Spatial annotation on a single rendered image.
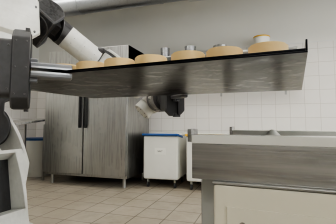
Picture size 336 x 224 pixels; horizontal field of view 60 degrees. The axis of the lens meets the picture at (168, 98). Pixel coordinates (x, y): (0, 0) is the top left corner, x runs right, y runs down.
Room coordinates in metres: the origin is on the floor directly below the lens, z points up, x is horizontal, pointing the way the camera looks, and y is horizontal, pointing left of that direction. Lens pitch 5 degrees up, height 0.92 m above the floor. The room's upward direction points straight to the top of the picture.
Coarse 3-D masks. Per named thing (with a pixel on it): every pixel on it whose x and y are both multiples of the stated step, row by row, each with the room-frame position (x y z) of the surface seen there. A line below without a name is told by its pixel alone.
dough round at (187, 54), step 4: (176, 52) 0.40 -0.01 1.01; (180, 52) 0.40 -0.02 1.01; (184, 52) 0.39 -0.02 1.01; (188, 52) 0.39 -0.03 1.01; (192, 52) 0.39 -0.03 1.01; (196, 52) 0.40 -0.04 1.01; (200, 52) 0.40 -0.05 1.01; (172, 56) 0.41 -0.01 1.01; (176, 56) 0.40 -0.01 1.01; (180, 56) 0.40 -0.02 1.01; (184, 56) 0.40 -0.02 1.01; (188, 56) 0.39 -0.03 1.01; (192, 56) 0.39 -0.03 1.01; (196, 56) 0.40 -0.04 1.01; (200, 56) 0.40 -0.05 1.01; (204, 56) 0.41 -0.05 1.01
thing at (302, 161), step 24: (192, 144) 0.41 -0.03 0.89; (216, 144) 0.40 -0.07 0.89; (240, 144) 0.38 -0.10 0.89; (264, 144) 0.37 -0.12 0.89; (288, 144) 0.36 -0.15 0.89; (312, 144) 0.35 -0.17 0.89; (192, 168) 0.41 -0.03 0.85; (216, 168) 0.40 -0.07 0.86; (240, 168) 0.38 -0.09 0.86; (264, 168) 0.37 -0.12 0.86; (288, 168) 0.36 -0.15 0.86; (312, 168) 0.35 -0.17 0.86
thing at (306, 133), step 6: (234, 132) 0.67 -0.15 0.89; (240, 132) 0.67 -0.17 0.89; (246, 132) 0.66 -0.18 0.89; (252, 132) 0.66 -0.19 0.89; (258, 132) 0.65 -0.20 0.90; (264, 132) 0.65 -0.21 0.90; (282, 132) 0.63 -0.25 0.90; (288, 132) 0.63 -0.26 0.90; (294, 132) 0.62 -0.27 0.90; (300, 132) 0.62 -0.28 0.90; (306, 132) 0.61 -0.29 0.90; (312, 132) 0.61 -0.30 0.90; (318, 132) 0.61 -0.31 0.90; (324, 132) 0.60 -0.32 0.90; (330, 132) 0.60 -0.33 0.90
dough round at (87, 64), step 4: (88, 60) 0.47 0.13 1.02; (76, 64) 0.47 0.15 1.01; (80, 64) 0.47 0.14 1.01; (84, 64) 0.46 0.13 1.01; (88, 64) 0.46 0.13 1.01; (92, 64) 0.47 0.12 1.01; (96, 64) 0.47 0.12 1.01; (100, 64) 0.47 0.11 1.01; (76, 68) 0.47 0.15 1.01; (80, 68) 0.47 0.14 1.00
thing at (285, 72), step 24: (72, 72) 0.45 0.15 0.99; (96, 72) 0.45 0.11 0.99; (120, 72) 0.45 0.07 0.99; (144, 72) 0.45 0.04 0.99; (168, 72) 0.45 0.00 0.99; (192, 72) 0.45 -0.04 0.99; (216, 72) 0.45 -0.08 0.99; (240, 72) 0.45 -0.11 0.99; (264, 72) 0.45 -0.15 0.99; (288, 72) 0.45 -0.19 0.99; (96, 96) 0.87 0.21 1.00; (120, 96) 0.86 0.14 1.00
